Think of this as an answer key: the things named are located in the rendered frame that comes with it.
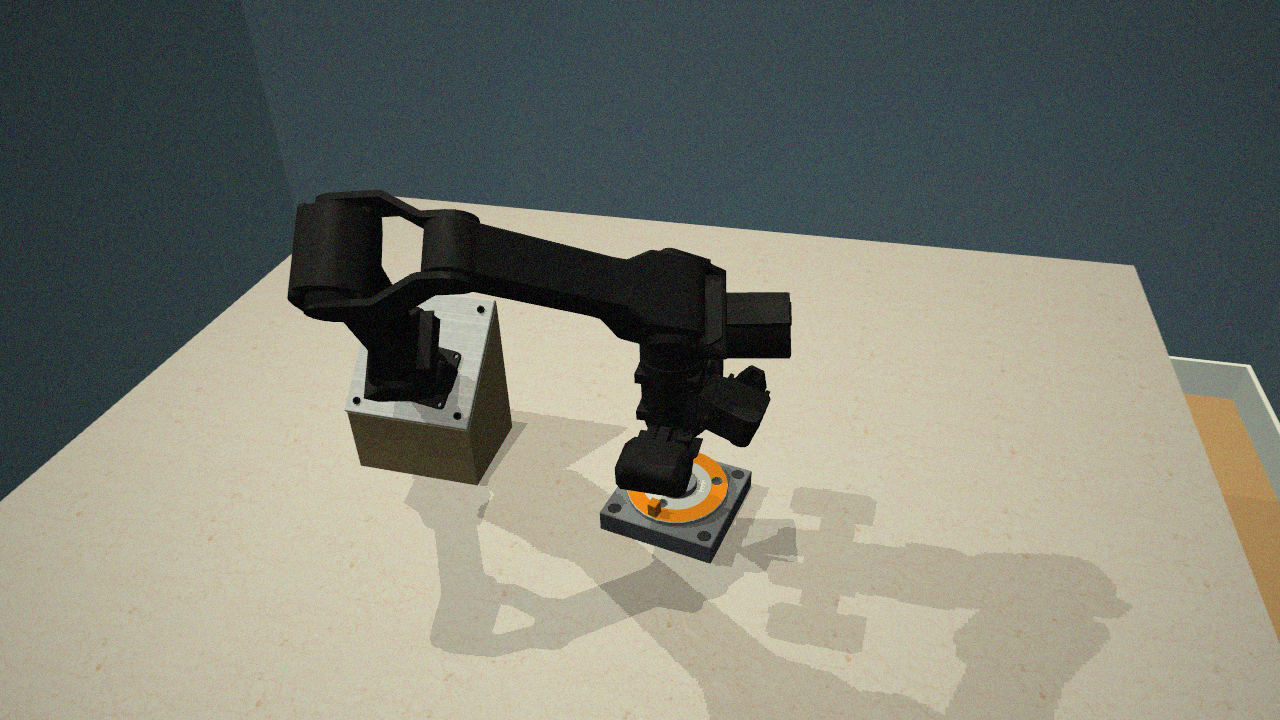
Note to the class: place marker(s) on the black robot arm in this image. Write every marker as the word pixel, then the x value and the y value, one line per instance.
pixel 672 303

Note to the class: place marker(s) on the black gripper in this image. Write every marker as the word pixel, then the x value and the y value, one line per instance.
pixel 660 460

